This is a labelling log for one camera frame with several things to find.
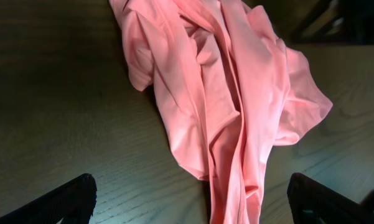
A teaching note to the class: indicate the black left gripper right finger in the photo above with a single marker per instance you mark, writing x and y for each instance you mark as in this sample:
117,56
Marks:
312,202

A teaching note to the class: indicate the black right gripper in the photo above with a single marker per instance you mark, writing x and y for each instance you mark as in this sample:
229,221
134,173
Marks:
351,22

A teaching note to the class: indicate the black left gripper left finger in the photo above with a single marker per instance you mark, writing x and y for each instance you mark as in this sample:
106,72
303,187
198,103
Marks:
73,202

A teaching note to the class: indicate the pink cloth garment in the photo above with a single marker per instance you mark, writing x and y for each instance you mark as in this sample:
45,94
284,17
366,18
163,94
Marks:
228,90

